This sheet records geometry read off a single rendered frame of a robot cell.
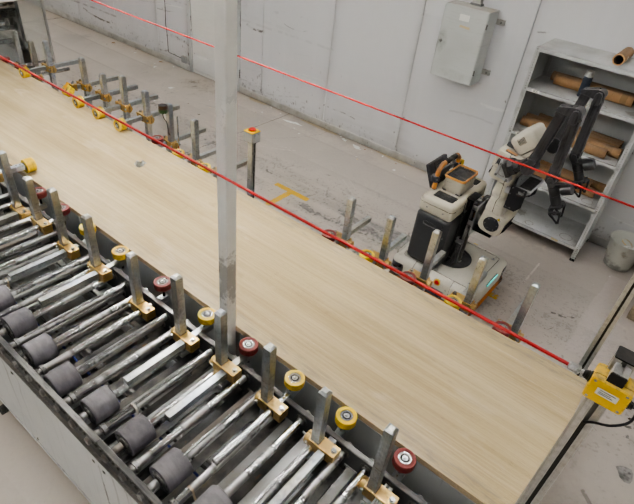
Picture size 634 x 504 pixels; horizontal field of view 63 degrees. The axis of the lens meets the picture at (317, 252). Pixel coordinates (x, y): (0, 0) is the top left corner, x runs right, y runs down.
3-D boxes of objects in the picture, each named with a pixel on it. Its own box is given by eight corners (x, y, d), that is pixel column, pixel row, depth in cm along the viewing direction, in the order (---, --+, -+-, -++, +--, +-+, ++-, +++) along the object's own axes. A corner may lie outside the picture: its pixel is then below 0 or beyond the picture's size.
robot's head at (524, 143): (507, 140, 307) (530, 128, 296) (521, 130, 321) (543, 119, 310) (519, 161, 308) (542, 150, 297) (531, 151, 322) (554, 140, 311)
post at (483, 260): (455, 326, 269) (482, 253, 240) (461, 330, 267) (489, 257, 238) (452, 330, 266) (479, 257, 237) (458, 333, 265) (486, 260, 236)
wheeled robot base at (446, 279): (384, 279, 390) (391, 253, 375) (426, 244, 432) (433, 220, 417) (464, 324, 360) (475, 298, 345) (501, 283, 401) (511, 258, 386)
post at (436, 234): (415, 300, 278) (436, 227, 250) (420, 303, 277) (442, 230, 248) (411, 303, 276) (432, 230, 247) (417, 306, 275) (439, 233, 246)
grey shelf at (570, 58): (495, 201, 509) (554, 37, 416) (588, 240, 469) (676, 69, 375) (476, 218, 480) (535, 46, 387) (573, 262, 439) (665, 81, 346)
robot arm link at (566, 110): (565, 96, 272) (559, 100, 265) (589, 108, 267) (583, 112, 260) (523, 166, 301) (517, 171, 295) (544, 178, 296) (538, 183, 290)
